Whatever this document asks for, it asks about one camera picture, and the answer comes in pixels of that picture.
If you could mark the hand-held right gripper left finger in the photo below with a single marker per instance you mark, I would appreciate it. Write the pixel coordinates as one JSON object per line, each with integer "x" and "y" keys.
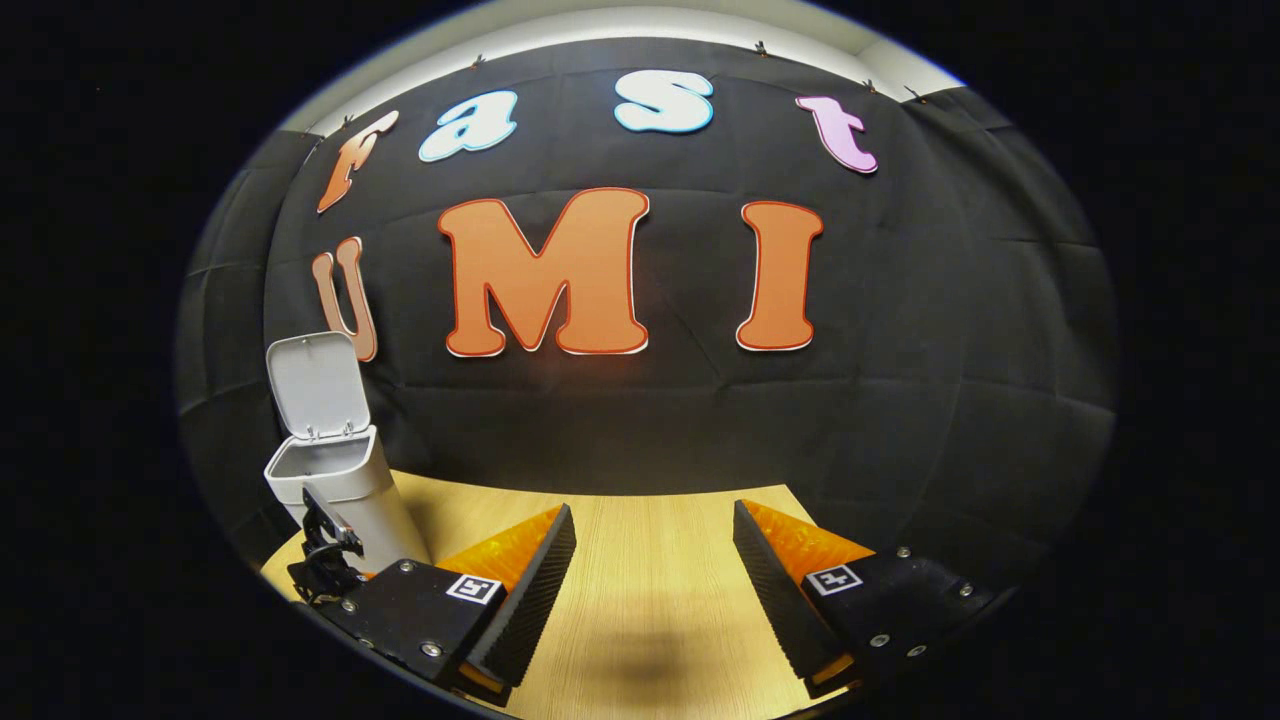
{"x": 525, "y": 600}

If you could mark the white desktop garbage bin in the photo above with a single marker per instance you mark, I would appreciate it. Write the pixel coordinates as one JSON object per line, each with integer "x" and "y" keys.
{"x": 340, "y": 470}

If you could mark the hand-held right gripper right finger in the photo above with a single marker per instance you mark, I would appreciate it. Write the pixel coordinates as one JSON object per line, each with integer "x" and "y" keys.
{"x": 780, "y": 600}

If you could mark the black backdrop cloth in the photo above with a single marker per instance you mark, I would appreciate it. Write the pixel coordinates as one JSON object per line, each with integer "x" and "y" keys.
{"x": 700, "y": 420}

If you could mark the wooden desktop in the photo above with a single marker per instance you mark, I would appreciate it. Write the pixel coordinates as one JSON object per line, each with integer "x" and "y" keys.
{"x": 650, "y": 570}

